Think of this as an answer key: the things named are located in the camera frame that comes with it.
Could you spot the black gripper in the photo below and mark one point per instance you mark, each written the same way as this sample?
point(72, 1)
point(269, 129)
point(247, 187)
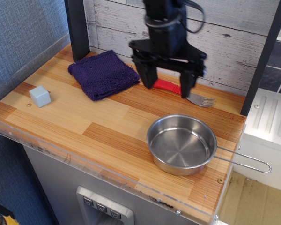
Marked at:
point(168, 48)

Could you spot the purple cloth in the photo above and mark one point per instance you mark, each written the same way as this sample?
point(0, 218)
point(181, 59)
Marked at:
point(103, 75)

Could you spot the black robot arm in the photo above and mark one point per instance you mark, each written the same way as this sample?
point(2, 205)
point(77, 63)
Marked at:
point(163, 13)

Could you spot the silver metal pan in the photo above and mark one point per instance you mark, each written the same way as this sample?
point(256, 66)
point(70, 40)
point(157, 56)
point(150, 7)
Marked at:
point(181, 145)

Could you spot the white toy sink counter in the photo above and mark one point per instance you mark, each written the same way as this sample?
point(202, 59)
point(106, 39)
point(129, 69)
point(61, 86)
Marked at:
point(260, 142)

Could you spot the grey cube block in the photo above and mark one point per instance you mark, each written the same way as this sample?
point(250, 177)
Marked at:
point(40, 96)

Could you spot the silver button panel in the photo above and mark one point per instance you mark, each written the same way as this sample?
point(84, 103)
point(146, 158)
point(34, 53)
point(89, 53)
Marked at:
point(99, 210)

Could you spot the clear acrylic table guard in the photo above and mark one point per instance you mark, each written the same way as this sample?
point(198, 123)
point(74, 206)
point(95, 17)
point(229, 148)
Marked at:
point(60, 172)

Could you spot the yellow black object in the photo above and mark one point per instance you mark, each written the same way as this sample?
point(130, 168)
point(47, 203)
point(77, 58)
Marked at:
point(7, 219)

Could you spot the red handled fork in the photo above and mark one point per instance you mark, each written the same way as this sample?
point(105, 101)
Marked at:
point(194, 98)

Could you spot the left dark post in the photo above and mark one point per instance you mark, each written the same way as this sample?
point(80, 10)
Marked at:
point(77, 28)

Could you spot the dark post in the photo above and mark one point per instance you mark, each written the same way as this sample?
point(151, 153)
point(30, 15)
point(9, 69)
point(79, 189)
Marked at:
point(77, 28)
point(265, 55)

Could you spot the right dark post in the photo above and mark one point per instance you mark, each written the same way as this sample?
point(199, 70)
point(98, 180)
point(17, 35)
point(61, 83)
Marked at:
point(265, 55)

